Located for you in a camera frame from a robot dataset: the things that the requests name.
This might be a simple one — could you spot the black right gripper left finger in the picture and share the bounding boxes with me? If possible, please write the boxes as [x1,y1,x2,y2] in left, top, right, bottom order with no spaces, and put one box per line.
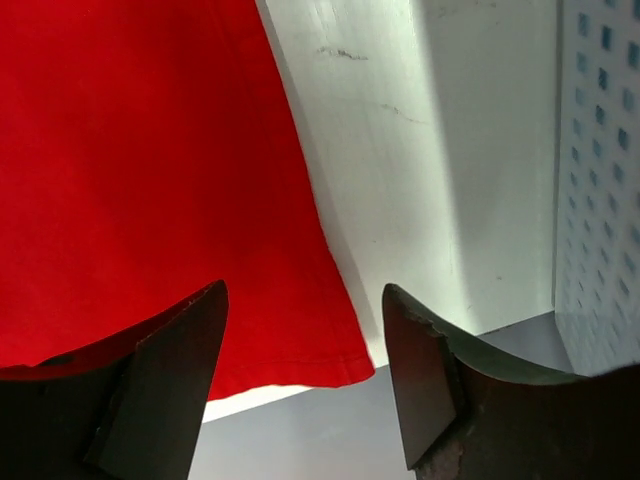
[1,281,229,479]

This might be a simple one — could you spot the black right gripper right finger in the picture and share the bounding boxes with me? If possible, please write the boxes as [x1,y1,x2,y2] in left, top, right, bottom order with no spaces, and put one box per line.
[382,284,639,479]

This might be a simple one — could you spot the red trousers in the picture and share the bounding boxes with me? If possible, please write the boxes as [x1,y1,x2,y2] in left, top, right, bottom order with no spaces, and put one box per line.
[1,1,374,399]

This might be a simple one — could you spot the white plastic basket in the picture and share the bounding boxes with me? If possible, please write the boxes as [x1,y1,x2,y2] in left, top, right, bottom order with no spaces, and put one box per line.
[555,0,639,376]

